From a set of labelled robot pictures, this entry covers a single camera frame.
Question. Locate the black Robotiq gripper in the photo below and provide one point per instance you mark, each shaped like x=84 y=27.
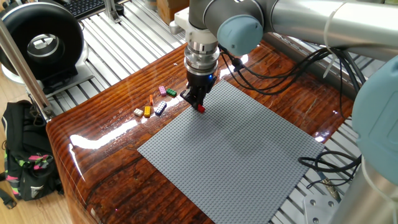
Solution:
x=200 y=82

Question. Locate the red Lego brick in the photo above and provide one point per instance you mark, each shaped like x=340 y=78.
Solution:
x=201 y=109

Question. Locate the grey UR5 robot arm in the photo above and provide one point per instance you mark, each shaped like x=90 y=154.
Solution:
x=311 y=18

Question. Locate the dark green Lego brick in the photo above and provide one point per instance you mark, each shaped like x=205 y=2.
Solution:
x=171 y=92

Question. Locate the pink Lego brick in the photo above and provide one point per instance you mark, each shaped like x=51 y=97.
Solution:
x=162 y=91

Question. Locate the long blue Lego brick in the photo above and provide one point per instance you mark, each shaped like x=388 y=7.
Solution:
x=160 y=108

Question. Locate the thin orange Lego brick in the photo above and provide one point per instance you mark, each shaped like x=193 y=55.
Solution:
x=151 y=99

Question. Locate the yellow Lego brick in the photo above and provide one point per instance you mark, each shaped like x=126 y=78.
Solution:
x=147 y=111

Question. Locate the wide white Lego brick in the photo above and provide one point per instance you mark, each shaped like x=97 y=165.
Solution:
x=138 y=112

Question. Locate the grey Lego baseplate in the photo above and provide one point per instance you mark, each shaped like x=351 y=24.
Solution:
x=230 y=149

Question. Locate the brown cardboard box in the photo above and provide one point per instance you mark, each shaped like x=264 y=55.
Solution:
x=168 y=12

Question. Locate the black keyboard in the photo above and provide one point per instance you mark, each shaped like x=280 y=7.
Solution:
x=84 y=7

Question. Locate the silver robot mounting plate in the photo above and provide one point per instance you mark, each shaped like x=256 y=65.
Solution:
x=320 y=208

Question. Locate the black backpack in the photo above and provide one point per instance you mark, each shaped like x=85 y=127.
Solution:
x=28 y=140

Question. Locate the short aluminium upright bracket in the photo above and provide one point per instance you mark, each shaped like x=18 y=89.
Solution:
x=110 y=9

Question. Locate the aluminium frame post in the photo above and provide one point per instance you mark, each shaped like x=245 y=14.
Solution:
x=18 y=65

